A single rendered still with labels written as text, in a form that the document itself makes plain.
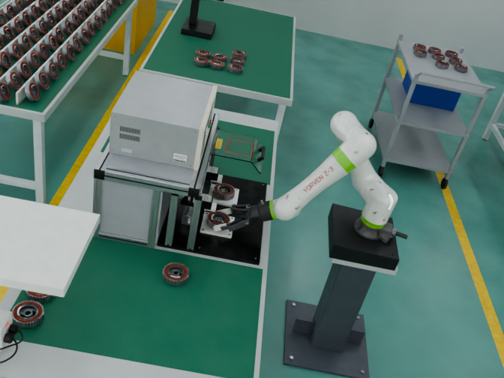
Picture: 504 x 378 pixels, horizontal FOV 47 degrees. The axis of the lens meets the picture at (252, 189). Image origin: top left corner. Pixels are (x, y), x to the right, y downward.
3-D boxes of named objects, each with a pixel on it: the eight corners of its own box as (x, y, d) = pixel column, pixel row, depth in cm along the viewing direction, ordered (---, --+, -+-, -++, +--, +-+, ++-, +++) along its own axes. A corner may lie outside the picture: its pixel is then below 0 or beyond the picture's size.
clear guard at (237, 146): (263, 148, 295) (265, 139, 292) (260, 174, 276) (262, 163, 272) (201, 136, 294) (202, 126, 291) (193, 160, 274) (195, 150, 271)
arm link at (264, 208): (274, 225, 267) (275, 213, 275) (268, 205, 261) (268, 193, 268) (262, 227, 268) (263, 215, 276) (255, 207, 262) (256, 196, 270)
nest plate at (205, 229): (234, 219, 282) (235, 217, 281) (231, 238, 270) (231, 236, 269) (204, 213, 281) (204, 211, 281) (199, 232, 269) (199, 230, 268)
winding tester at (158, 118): (211, 123, 284) (217, 85, 273) (198, 170, 249) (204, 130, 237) (133, 107, 283) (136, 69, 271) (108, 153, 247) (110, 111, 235)
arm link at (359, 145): (371, 134, 253) (359, 119, 245) (386, 151, 244) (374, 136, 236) (339, 161, 256) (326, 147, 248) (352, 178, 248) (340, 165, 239)
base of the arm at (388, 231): (405, 234, 289) (409, 225, 286) (403, 252, 277) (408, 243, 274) (355, 216, 292) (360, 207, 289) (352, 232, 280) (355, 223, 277)
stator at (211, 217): (230, 218, 280) (232, 212, 278) (228, 232, 271) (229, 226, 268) (208, 214, 279) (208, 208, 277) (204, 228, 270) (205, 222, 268)
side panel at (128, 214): (154, 244, 260) (161, 187, 242) (153, 248, 258) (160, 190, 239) (93, 232, 259) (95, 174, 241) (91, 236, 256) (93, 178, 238)
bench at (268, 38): (279, 86, 602) (295, 16, 559) (271, 185, 450) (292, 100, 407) (175, 65, 597) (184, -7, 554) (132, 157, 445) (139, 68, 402)
